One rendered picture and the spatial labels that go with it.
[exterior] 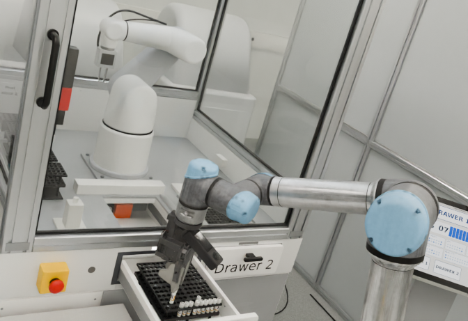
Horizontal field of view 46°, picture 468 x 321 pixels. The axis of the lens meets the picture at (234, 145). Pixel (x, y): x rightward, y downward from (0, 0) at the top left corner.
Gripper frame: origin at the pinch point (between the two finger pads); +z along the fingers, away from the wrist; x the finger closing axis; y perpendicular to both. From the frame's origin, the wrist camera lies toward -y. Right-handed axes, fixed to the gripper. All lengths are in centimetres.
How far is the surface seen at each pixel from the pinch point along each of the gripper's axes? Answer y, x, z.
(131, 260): 20.6, -16.5, 9.2
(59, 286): 29.4, 7.0, 9.9
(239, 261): -6.9, -42.7, 10.2
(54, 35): 40, 12, -56
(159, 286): 7.4, -8.7, 8.0
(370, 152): -36, -201, 1
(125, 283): 17.5, -8.8, 12.0
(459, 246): -75, -77, -10
